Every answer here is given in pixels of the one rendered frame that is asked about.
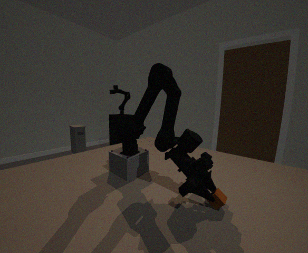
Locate orange cube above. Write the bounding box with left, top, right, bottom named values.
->
left=207, top=188, right=227, bottom=210

